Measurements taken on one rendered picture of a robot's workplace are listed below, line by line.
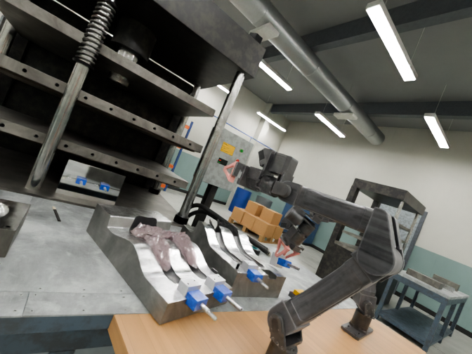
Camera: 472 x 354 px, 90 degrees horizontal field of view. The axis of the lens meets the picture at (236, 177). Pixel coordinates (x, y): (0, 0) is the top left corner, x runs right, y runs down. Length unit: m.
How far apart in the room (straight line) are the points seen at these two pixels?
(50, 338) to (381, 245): 0.72
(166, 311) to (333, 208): 0.46
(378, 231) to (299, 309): 0.24
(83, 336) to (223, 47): 1.39
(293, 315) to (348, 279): 0.15
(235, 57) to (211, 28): 0.20
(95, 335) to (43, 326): 0.15
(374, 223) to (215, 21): 1.30
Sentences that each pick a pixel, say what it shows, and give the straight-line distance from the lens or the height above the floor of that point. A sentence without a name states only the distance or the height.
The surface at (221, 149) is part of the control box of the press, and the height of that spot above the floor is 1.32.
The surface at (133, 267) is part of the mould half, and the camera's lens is 0.75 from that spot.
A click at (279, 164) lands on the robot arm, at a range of 0.69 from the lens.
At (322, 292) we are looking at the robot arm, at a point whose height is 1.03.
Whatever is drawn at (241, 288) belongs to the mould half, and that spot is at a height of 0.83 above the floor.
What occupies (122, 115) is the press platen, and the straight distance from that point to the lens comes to 1.40.
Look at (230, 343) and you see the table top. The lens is 0.72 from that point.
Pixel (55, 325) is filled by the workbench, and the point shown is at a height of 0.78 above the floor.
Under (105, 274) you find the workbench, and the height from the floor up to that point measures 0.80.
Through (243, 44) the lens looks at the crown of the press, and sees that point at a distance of 1.60.
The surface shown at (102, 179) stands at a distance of 1.42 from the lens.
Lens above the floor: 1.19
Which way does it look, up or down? level
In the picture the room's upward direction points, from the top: 22 degrees clockwise
